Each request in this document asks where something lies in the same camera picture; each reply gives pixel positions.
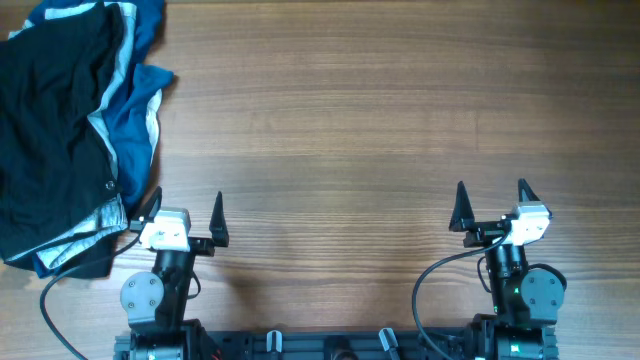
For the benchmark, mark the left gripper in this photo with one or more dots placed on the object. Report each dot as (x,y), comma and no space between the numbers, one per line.
(218,226)

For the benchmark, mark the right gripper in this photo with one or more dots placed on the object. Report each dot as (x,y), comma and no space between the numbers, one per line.
(462,218)

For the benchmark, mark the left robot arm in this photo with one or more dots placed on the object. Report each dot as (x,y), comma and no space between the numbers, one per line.
(155,301)

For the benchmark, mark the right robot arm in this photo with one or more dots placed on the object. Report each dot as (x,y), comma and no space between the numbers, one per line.
(526,297)

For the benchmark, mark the light denim shorts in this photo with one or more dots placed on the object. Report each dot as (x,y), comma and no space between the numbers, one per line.
(85,235)

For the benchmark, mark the dark garment under pile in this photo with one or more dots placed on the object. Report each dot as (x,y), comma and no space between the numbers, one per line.
(102,249)

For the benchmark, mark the blue t-shirt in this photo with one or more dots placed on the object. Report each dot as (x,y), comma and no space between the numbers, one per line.
(127,123)

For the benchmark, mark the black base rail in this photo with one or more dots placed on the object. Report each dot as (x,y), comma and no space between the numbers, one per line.
(386,343)

